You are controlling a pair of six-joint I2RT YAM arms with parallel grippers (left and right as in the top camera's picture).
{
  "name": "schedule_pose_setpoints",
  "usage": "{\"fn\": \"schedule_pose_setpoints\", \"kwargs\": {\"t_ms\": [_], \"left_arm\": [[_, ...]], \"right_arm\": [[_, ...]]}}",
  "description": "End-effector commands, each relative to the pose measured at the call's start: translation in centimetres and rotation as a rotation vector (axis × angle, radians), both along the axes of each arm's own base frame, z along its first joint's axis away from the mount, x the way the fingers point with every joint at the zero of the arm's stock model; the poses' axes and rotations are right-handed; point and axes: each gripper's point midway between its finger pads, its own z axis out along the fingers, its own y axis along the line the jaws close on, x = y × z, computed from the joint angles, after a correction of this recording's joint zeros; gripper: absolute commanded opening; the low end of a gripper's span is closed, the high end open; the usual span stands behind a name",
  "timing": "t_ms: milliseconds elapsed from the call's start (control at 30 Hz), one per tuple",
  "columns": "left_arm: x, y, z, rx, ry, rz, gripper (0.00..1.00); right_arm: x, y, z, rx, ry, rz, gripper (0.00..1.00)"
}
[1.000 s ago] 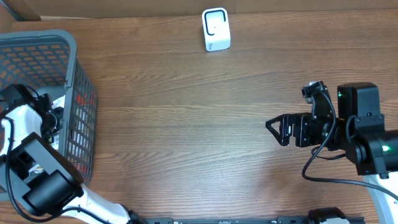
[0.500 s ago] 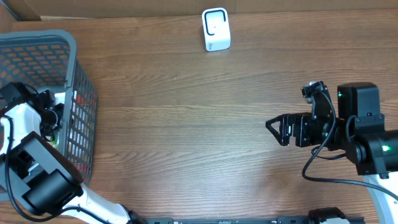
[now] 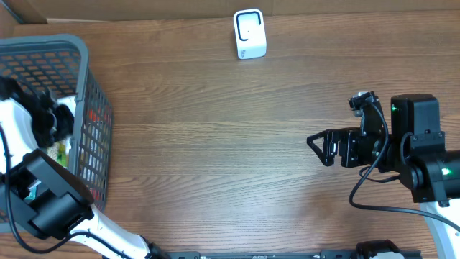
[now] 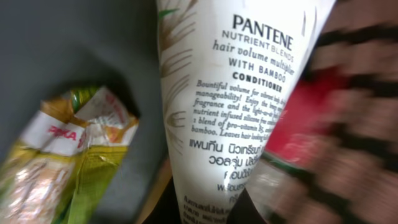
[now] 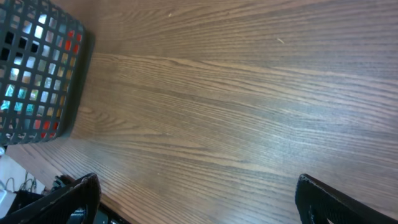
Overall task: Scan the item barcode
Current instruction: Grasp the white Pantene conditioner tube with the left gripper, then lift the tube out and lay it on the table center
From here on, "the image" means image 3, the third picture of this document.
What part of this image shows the white tube gold cap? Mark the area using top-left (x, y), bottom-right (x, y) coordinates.
top-left (57, 96), bottom-right (76, 114)

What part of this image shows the green snack pouch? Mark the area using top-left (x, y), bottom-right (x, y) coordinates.
top-left (46, 140), bottom-right (70, 168)

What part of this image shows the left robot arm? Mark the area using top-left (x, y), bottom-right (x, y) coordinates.
top-left (1, 77), bottom-right (166, 258)

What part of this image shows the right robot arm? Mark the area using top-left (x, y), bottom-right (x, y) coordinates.
top-left (306, 91), bottom-right (459, 258)

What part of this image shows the white barcode scanner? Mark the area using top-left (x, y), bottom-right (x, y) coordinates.
top-left (233, 9), bottom-right (267, 60)

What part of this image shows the grey plastic mesh basket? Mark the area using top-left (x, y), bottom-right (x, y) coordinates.
top-left (1, 35), bottom-right (113, 232)

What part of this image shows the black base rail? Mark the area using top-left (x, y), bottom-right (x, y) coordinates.
top-left (167, 239), bottom-right (421, 259)

